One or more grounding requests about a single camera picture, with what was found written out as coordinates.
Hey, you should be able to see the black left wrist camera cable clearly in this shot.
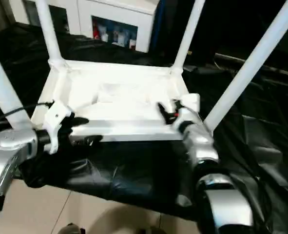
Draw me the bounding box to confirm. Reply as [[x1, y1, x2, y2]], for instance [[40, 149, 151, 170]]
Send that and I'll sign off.
[[0, 101, 56, 125]]

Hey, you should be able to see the white plastic table top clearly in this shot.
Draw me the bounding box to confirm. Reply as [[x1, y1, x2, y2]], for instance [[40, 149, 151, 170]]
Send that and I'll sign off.
[[31, 59, 203, 142]]

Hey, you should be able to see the black metal rod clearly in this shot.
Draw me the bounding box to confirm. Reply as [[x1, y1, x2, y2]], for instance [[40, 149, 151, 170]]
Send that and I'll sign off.
[[214, 53, 288, 76]]

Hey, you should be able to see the white glass-door cabinet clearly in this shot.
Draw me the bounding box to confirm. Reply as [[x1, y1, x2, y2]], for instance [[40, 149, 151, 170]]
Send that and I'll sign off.
[[19, 0, 159, 53]]

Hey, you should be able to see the black left robot foot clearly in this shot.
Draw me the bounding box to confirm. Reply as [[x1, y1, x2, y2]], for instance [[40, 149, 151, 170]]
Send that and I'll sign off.
[[60, 223, 82, 234]]

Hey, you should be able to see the dark blue hanging cloth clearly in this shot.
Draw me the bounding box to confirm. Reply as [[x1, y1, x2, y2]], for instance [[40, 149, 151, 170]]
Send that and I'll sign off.
[[151, 0, 166, 52]]

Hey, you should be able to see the white blue carton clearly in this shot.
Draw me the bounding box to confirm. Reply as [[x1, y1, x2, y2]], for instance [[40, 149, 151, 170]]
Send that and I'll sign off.
[[113, 29, 126, 46]]

